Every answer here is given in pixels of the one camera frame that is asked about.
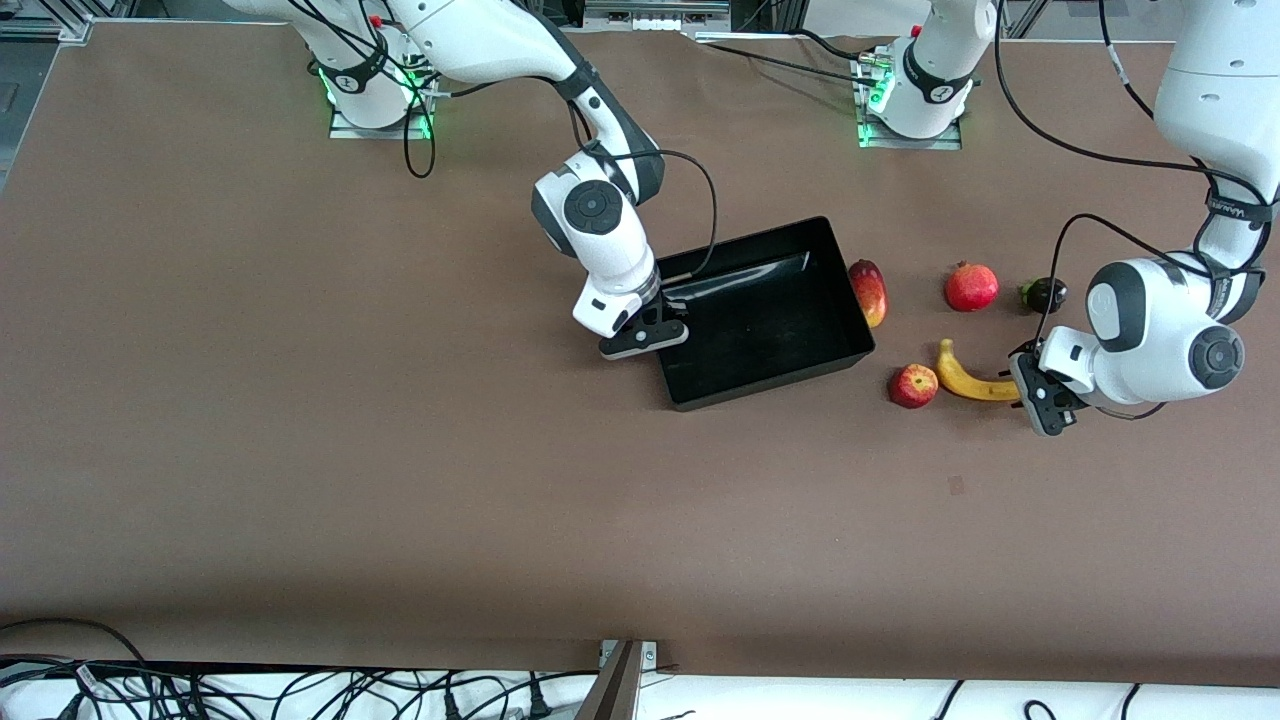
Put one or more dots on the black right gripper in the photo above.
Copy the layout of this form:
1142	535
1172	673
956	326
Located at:
671	309

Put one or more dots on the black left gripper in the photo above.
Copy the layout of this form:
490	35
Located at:
1021	347

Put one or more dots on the yellow banana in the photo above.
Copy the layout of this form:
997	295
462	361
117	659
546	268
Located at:
965	385

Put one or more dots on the black plastic box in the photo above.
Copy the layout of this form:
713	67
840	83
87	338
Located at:
770	330

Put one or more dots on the red apple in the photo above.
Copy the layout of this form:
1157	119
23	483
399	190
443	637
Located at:
913	386

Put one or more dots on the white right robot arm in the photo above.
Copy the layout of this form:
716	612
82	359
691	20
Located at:
480	40

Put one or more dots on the dark purple mangosteen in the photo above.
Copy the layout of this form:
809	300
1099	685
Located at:
1040	297

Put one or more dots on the red pomegranate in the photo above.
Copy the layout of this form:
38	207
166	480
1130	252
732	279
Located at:
972	288

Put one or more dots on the red yellow mango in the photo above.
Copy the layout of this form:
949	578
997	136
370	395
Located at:
868	290

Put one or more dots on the brown table mat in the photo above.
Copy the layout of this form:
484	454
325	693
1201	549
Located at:
500	500

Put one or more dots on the white power strip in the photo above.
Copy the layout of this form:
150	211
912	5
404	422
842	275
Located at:
655	20

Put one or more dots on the dark metal pole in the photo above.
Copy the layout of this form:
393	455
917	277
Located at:
612	695

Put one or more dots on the black power plug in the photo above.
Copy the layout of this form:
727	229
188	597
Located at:
452	706
538	704

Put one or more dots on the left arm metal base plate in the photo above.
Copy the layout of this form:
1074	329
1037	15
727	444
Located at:
910	143

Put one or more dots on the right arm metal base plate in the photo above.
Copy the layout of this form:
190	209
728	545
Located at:
380	132

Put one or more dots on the silver metal edge bracket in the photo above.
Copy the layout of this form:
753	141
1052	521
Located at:
650	655

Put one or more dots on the aluminium frame corner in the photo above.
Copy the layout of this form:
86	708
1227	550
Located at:
70	30

